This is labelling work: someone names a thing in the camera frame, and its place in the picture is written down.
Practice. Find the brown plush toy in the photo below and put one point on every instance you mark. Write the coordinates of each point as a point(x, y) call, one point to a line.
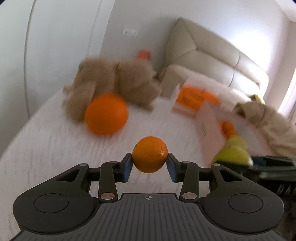
point(134, 80)

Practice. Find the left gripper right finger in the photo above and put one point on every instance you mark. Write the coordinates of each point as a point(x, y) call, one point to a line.
point(187, 173)

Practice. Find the orange owl figurine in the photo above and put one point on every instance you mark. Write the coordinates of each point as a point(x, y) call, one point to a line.
point(144, 55)

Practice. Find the large orange grapefruit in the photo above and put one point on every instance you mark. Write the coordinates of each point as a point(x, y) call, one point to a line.
point(106, 115)

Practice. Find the tangerine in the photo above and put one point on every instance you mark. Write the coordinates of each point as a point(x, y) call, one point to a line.
point(149, 154)

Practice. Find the white pillow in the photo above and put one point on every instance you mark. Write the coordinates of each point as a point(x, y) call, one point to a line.
point(175, 75)

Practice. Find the beige fleece blanket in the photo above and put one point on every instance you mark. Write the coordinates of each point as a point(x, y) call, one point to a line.
point(278, 131)

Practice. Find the white lace tablecloth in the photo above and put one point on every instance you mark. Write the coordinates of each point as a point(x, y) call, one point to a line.
point(50, 144)

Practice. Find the yellow-green pear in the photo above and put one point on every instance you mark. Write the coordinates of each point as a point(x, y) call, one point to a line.
point(236, 141)

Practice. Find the orange with stem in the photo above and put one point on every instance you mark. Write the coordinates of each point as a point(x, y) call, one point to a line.
point(228, 129)

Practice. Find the pink open box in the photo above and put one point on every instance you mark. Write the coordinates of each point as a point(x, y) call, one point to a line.
point(212, 138)

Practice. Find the green guava fruit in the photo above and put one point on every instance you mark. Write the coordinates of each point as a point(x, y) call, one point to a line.
point(233, 155)

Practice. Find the beige upholstered headboard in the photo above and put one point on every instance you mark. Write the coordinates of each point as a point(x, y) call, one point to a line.
point(201, 50)

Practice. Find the orange white package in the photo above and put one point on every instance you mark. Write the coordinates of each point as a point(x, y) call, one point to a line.
point(188, 99)

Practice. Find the white wall socket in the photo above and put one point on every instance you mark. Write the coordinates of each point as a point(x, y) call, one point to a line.
point(129, 32)

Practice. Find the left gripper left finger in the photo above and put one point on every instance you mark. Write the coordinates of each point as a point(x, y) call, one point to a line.
point(113, 172)

